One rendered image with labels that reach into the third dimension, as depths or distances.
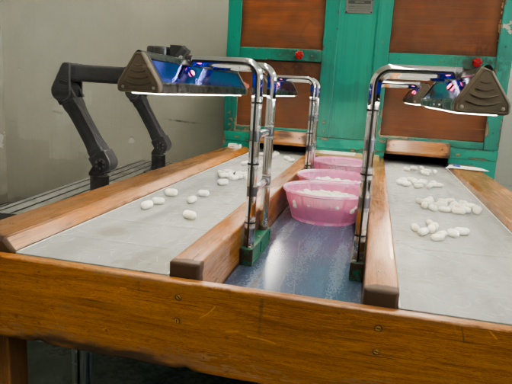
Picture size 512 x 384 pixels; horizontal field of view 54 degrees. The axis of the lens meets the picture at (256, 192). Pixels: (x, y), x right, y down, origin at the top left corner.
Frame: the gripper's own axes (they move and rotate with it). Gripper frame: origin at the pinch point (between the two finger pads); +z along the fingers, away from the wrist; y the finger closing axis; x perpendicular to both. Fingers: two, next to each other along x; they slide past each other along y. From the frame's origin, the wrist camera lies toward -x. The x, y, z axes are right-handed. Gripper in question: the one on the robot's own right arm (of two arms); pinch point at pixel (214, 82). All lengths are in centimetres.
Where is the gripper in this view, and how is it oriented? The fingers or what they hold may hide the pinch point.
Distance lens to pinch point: 162.9
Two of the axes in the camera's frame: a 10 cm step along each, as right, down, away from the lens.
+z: 9.9, 1.0, -1.3
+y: 1.4, -1.9, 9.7
